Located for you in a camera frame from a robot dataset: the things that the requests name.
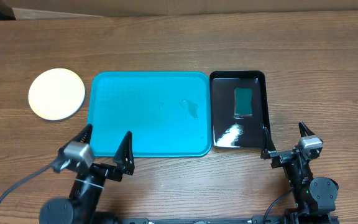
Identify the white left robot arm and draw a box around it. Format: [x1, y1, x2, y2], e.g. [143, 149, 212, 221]
[39, 124, 135, 224]

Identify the black rectangular tray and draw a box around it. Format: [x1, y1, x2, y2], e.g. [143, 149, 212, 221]
[209, 70, 270, 149]

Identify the yellow plate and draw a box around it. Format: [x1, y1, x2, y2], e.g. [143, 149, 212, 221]
[28, 68, 86, 121]

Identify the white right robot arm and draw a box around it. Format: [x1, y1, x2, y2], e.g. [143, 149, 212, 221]
[122, 121, 339, 224]

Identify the cardboard board at back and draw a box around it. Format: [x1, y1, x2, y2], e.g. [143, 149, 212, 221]
[0, 0, 358, 17]

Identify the green sponge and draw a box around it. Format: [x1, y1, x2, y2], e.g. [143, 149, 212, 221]
[234, 88, 253, 117]

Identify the teal plastic tray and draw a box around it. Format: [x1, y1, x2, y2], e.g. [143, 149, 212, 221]
[88, 72, 212, 157]

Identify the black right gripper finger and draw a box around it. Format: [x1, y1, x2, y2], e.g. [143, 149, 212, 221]
[260, 127, 276, 159]
[298, 121, 314, 138]

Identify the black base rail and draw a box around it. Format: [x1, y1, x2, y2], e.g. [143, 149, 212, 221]
[116, 215, 340, 224]

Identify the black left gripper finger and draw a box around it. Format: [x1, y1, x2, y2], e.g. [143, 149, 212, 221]
[113, 131, 135, 175]
[58, 124, 93, 153]

